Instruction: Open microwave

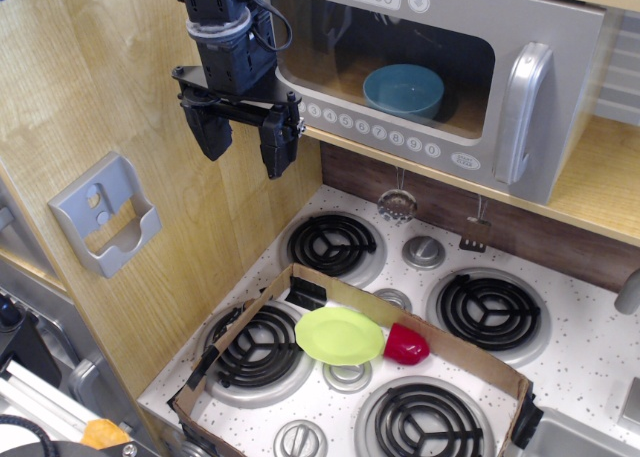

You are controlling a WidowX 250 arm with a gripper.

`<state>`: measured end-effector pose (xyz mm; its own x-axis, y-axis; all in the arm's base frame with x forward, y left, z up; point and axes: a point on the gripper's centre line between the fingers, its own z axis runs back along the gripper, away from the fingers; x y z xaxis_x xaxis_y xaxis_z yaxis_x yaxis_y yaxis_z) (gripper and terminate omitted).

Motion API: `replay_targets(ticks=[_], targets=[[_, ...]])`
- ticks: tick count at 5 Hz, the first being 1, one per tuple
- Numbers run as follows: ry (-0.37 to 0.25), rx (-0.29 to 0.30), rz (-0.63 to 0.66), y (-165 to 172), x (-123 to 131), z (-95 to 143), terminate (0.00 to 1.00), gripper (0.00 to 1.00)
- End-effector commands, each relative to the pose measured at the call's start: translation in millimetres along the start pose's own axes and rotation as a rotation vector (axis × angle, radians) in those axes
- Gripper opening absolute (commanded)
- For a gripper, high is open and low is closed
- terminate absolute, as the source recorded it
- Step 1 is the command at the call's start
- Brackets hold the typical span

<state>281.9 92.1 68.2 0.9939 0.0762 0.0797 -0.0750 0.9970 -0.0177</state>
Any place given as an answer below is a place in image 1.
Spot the grey middle stove knob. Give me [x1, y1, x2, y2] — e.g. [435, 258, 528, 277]
[374, 288, 413, 313]

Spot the orange yellow object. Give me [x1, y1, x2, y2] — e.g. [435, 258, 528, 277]
[80, 419, 131, 450]

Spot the black cable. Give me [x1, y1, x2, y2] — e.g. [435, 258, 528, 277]
[0, 414, 57, 457]

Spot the back left black burner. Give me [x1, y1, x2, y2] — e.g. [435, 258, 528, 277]
[286, 214, 378, 277]

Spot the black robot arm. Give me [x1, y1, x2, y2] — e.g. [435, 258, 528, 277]
[172, 0, 304, 179]

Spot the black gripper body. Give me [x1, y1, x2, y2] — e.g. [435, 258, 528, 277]
[172, 25, 304, 134]

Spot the grey wall phone holder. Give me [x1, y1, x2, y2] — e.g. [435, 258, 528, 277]
[48, 152, 162, 278]

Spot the hanging metal strainer spoon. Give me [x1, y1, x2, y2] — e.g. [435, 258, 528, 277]
[377, 168, 418, 225]

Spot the front right black burner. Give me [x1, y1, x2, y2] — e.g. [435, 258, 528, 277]
[368, 383, 486, 457]

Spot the grey back stove knob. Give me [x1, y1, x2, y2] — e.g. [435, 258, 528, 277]
[402, 236, 446, 270]

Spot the grey front stove knob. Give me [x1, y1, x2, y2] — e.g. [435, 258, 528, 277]
[273, 420, 328, 457]

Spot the grey stove knob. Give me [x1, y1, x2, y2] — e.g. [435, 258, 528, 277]
[402, 236, 446, 270]
[323, 362, 373, 394]
[273, 420, 328, 457]
[374, 288, 413, 313]

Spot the grey oven door handle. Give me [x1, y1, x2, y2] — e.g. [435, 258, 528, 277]
[68, 358, 109, 417]

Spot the grey faucet piece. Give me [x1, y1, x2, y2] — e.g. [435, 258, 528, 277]
[614, 269, 640, 315]

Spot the hanging toy spatula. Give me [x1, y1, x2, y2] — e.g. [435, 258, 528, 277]
[459, 196, 491, 253]

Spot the red plastic cup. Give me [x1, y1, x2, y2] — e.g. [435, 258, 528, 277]
[383, 323, 431, 365]

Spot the grey toy microwave door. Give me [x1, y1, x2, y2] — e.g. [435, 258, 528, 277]
[265, 0, 611, 203]

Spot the grey centre stove knob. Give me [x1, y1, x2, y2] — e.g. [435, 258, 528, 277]
[323, 362, 373, 394]

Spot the back right black burner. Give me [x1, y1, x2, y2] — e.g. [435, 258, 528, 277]
[436, 274, 542, 352]

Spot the green plastic plate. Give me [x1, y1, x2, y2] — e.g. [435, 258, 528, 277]
[295, 307, 385, 366]

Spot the front left black burner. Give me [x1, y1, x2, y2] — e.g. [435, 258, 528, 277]
[206, 302, 302, 389]

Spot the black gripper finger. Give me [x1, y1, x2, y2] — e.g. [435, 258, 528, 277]
[259, 105, 301, 179]
[181, 104, 232, 161]

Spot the blue bowl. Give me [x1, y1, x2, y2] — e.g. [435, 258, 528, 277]
[362, 64, 445, 119]

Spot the black burner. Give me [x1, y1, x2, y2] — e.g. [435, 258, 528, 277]
[436, 274, 542, 352]
[286, 214, 378, 277]
[206, 302, 302, 389]
[368, 383, 486, 457]

